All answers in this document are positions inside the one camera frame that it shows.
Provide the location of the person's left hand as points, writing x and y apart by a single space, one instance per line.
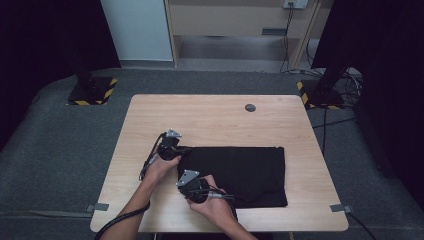
161 170

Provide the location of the white cabinet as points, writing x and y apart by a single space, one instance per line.
136 30

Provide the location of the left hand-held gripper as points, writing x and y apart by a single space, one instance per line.
170 148

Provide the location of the black stand post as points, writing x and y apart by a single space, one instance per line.
328 83
86 80

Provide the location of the striped stand base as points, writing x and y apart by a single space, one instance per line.
305 96
100 95

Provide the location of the grey round table grommet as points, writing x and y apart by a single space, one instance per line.
250 107

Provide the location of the black cat print sweatshirt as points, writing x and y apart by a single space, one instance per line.
240 176

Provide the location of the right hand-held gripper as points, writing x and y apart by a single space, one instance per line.
195 190

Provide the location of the wooden shelf unit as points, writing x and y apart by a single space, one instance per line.
233 20

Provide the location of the grey tape piece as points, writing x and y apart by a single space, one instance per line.
340 208
98 207

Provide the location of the black curtain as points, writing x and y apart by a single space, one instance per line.
390 83
40 40

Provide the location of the white power strip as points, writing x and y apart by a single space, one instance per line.
296 3

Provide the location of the person's right hand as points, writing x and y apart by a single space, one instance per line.
215 208

